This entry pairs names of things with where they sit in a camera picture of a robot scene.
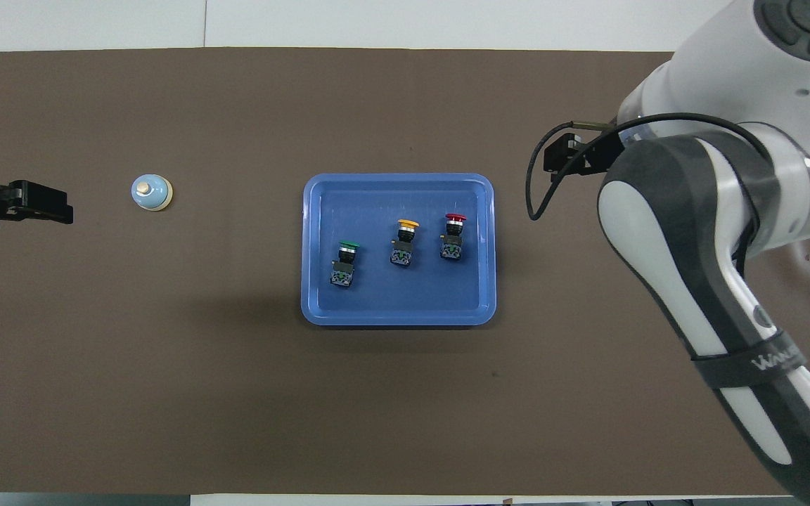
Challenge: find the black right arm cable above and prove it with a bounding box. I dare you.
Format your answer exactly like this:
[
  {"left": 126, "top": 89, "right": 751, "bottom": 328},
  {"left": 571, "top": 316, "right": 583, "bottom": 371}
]
[{"left": 525, "top": 112, "right": 764, "bottom": 278}]

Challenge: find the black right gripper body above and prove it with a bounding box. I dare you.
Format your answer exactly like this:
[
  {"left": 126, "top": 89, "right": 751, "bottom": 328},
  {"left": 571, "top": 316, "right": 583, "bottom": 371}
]
[{"left": 570, "top": 130, "right": 624, "bottom": 174}]

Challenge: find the light blue service bell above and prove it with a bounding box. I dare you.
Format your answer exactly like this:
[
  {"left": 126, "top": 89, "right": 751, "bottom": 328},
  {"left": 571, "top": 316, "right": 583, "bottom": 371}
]
[{"left": 131, "top": 174, "right": 174, "bottom": 212}]

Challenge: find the brown table mat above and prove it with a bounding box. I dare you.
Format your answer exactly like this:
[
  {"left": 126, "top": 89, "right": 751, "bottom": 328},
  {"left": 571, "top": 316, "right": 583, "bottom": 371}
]
[{"left": 0, "top": 48, "right": 810, "bottom": 496}]

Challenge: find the red push button switch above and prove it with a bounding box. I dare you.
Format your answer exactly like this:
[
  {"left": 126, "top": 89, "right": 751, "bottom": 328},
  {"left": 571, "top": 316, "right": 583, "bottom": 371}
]
[{"left": 439, "top": 212, "right": 468, "bottom": 262}]

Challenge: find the green push button switch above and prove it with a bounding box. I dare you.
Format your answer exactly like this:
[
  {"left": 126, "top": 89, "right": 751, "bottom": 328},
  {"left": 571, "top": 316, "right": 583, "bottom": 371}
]
[{"left": 330, "top": 240, "right": 362, "bottom": 290}]

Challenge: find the yellow push button switch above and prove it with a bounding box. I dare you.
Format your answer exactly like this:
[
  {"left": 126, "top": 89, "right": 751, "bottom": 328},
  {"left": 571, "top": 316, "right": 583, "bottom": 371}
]
[{"left": 389, "top": 219, "right": 421, "bottom": 268}]

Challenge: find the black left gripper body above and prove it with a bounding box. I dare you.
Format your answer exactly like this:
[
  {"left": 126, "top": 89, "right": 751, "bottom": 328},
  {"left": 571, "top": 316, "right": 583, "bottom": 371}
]
[{"left": 0, "top": 180, "right": 33, "bottom": 229}]

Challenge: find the blue plastic tray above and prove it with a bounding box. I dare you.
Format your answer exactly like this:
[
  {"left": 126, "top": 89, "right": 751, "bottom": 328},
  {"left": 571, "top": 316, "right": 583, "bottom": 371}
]
[{"left": 301, "top": 173, "right": 497, "bottom": 327}]

